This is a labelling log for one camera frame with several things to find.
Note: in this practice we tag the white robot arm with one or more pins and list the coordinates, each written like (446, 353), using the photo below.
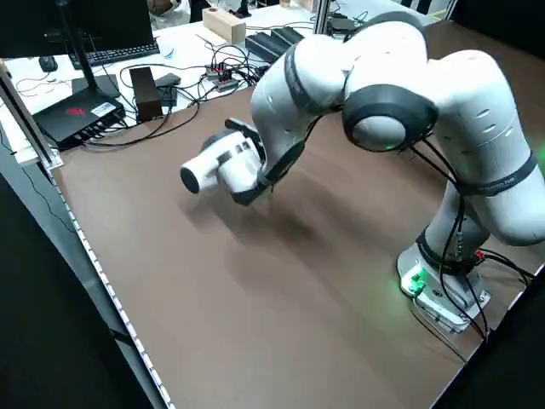
(383, 64)

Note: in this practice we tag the grey hub red lights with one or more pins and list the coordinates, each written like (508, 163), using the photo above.
(221, 74)

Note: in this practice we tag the small black box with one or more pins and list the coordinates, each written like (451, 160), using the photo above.
(169, 97)

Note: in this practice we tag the black flat adapter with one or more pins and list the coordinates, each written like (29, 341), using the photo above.
(168, 78)

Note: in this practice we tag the black ridged rack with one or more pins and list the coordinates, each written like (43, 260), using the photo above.
(272, 40)

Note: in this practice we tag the dark brown upright box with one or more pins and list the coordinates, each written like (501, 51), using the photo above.
(147, 98)

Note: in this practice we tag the pale blue tape roll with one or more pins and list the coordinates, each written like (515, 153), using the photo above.
(168, 52)

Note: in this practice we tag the wooden block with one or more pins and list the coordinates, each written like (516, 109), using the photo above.
(223, 25)

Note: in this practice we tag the dark flat device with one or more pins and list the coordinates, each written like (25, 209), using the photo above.
(340, 23)

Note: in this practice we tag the black clamp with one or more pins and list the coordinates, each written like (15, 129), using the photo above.
(242, 8)

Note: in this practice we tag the black monitor stand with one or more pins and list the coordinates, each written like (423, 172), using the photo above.
(95, 87)

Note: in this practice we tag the black keyboard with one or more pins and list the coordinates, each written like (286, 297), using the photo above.
(123, 51)

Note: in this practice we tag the black box red logo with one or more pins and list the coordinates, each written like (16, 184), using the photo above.
(72, 115)

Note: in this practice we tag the black mouse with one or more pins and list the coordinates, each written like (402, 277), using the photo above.
(48, 64)

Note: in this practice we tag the black monitor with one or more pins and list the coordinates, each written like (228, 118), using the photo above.
(76, 25)

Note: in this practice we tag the aluminium camera post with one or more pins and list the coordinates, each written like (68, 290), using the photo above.
(321, 15)

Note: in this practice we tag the aluminium corner rail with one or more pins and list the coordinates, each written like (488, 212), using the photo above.
(30, 121)

